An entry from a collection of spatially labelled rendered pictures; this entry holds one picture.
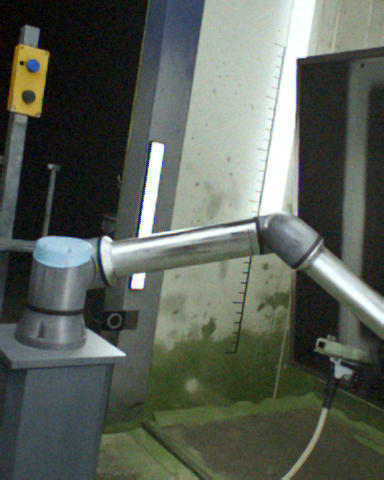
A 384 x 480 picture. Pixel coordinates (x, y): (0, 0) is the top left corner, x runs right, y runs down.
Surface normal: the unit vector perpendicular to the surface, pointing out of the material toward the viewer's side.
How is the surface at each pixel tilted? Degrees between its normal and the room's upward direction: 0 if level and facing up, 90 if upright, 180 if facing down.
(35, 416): 90
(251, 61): 90
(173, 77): 90
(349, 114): 91
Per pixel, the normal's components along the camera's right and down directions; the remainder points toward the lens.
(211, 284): 0.56, 0.14
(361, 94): -0.82, 0.11
